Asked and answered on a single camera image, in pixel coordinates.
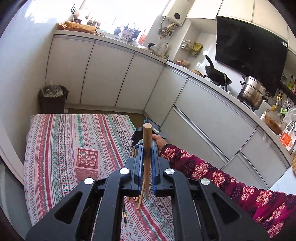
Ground white lower cabinets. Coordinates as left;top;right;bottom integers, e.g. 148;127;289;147
46;30;295;193

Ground black range hood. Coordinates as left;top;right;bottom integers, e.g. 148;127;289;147
215;16;288;95

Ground yellow green snack bag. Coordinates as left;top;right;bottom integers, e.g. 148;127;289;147
190;42;203;57

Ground black wok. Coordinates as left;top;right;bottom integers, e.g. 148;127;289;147
204;55;232;86

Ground person right hand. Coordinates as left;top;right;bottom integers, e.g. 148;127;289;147
152;133;168;156

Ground patterned striped tablecloth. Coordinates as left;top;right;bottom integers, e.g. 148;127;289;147
23;113;175;241

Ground floral red sleeve forearm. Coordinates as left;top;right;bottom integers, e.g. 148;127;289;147
159;143;295;240

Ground black chopstick gold band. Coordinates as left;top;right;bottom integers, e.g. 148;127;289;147
122;202;127;224

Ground red bottle on counter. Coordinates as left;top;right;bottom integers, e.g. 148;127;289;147
138;34;147;45

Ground white kettle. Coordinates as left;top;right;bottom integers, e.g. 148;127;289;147
159;42;169;55

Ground dark trash bin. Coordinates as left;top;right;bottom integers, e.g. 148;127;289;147
38;85;69;114

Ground pink perforated utensil basket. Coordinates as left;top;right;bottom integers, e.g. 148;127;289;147
74;147;100;182

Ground stainless steel stock pot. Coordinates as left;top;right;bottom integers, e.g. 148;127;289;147
237;76;271;112

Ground white upper cabinet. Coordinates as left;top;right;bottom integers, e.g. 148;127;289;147
187;0;295;51

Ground orange cloth on counter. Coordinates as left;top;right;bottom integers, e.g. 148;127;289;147
57;21;96;34

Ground white water heater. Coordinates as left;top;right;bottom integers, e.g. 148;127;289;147
162;0;193;26

